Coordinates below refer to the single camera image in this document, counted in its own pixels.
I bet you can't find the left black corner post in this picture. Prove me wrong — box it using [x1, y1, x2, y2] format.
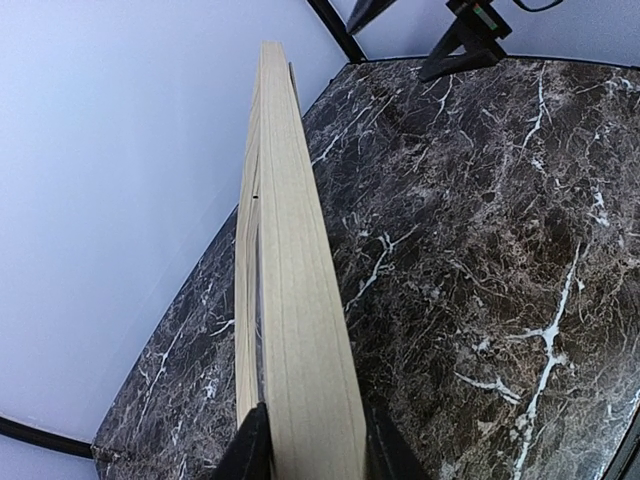
[0, 417, 93, 459]

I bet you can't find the black corner post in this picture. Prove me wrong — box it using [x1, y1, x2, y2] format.
[0, 417, 93, 459]
[306, 0, 367, 64]

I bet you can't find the right black corner post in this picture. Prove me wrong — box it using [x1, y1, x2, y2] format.
[306, 0, 367, 64]

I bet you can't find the wooden picture frame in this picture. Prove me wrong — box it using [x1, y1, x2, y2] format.
[234, 41, 366, 479]

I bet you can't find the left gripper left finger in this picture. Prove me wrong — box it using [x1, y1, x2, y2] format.
[209, 402, 272, 480]

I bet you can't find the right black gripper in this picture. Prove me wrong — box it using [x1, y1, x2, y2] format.
[346, 0, 512, 82]

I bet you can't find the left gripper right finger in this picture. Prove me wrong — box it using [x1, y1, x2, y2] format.
[365, 407, 428, 480]

